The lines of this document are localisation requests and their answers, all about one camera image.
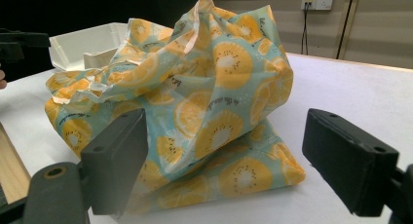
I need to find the white plastic tray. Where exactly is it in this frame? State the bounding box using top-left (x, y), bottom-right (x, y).
top-left (48, 21), bottom-right (131, 72)

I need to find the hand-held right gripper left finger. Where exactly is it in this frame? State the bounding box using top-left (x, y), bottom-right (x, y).
top-left (80, 107), bottom-right (149, 216)

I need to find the orange fruit print cloth bag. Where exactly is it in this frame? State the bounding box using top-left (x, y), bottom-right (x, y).
top-left (44, 0), bottom-right (307, 215)

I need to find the black wall cable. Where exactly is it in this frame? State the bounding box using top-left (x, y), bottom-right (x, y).
top-left (301, 2), bottom-right (310, 56)

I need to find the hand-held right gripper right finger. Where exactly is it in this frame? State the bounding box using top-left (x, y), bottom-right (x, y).
top-left (301, 107), bottom-right (401, 218)

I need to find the white wall socket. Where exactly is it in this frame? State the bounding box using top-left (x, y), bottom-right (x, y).
top-left (300, 0), bottom-right (334, 11)

